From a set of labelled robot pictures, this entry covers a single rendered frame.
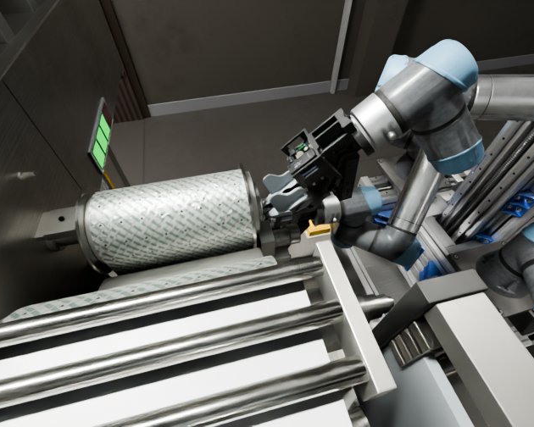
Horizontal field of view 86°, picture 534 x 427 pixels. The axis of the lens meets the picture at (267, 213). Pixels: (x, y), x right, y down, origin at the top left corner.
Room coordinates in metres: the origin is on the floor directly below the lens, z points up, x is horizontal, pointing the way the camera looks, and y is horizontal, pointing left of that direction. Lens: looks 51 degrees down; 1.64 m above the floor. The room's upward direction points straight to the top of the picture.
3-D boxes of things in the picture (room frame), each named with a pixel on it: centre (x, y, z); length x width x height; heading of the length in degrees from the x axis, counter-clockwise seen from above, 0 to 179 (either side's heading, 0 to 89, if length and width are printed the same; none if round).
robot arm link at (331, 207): (0.44, -0.14, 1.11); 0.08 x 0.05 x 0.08; 13
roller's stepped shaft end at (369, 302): (0.11, -0.11, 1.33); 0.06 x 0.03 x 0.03; 103
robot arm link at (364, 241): (0.45, -0.23, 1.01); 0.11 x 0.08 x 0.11; 60
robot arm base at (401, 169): (0.89, -0.62, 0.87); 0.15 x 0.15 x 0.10
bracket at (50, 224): (0.27, 0.32, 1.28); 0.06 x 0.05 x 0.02; 103
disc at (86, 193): (0.28, 0.28, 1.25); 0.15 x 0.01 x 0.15; 13
